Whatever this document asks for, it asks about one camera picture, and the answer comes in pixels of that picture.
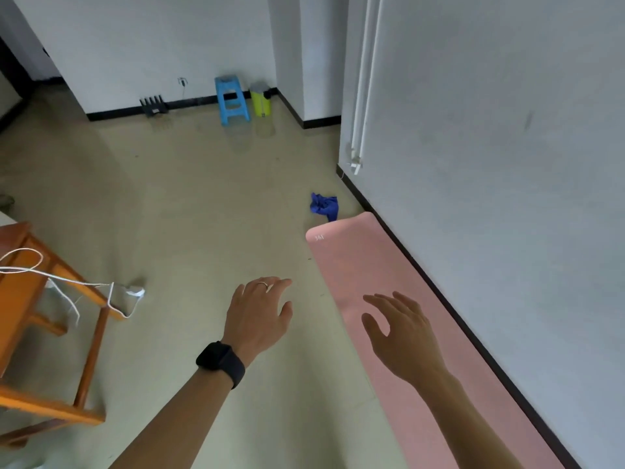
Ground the person's left hand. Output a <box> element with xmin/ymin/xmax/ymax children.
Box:
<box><xmin>222</xmin><ymin>276</ymin><xmax>294</xmax><ymax>367</ymax></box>

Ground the person's right hand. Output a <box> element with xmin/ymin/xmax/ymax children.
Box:
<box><xmin>361</xmin><ymin>291</ymin><xmax>450</xmax><ymax>386</ymax></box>

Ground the pink yoga mat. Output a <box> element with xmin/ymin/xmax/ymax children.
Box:
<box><xmin>305</xmin><ymin>212</ymin><xmax>570</xmax><ymax>469</ymax></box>

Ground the blue cloth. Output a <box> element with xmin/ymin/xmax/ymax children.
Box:
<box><xmin>310</xmin><ymin>192</ymin><xmax>339</xmax><ymax>223</ymax></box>

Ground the person's left forearm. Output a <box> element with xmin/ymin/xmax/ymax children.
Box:
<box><xmin>109</xmin><ymin>368</ymin><xmax>235</xmax><ymax>469</ymax></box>

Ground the person's right forearm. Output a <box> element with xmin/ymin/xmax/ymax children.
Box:
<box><xmin>424</xmin><ymin>371</ymin><xmax>526</xmax><ymax>469</ymax></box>

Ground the black smartwatch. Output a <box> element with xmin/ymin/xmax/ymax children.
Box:
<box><xmin>195</xmin><ymin>341</ymin><xmax>247</xmax><ymax>390</ymax></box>

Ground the green trash bin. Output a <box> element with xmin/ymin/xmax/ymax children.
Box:
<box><xmin>249</xmin><ymin>81</ymin><xmax>272</xmax><ymax>118</ymax></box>

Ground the blue plastic stool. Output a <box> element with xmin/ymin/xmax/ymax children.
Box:
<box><xmin>214</xmin><ymin>75</ymin><xmax>251</xmax><ymax>126</ymax></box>

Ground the orange wooden table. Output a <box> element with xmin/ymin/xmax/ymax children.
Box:
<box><xmin>0</xmin><ymin>221</ymin><xmax>126</xmax><ymax>448</ymax></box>

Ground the white charging cable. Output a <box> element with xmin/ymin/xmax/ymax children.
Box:
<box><xmin>0</xmin><ymin>248</ymin><xmax>146</xmax><ymax>323</ymax></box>

